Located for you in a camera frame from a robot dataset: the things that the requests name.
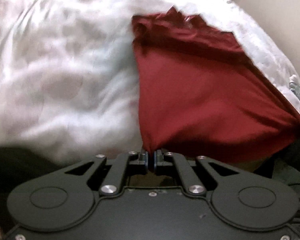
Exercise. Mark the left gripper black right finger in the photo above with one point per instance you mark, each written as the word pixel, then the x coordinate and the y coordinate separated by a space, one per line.
pixel 240 198

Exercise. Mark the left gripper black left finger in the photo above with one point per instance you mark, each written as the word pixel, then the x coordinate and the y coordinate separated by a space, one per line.
pixel 63 198

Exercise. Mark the dark red zip-neck sweater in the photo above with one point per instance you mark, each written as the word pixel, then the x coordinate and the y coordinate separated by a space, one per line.
pixel 200 94

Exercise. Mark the white floral bed quilt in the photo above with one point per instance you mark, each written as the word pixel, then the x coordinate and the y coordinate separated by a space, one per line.
pixel 69 85

